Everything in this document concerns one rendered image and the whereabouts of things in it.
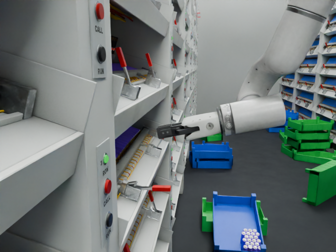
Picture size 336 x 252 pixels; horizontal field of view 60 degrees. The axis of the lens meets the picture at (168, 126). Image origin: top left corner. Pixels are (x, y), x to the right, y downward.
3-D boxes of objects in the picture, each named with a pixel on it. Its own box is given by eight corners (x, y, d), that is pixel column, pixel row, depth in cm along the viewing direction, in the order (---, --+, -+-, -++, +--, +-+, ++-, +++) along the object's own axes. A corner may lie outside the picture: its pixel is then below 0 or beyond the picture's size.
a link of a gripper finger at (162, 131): (181, 137, 77) (157, 141, 78) (182, 134, 80) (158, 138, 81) (179, 125, 76) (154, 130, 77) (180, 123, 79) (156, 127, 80)
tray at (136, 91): (165, 97, 97) (178, 57, 94) (105, 148, 38) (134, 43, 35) (108, 78, 98) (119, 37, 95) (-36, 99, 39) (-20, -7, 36)
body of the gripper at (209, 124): (227, 138, 74) (184, 145, 76) (225, 129, 84) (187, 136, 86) (222, 109, 73) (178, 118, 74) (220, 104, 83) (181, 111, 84)
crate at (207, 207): (258, 214, 155) (259, 200, 153) (266, 235, 135) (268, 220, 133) (202, 210, 158) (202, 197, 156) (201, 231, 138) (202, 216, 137)
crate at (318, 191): (339, 192, 181) (326, 188, 187) (343, 161, 177) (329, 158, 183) (315, 206, 163) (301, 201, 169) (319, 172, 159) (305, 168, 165)
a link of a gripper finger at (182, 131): (187, 135, 72) (172, 135, 77) (208, 127, 77) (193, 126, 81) (186, 131, 72) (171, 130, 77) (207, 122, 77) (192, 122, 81)
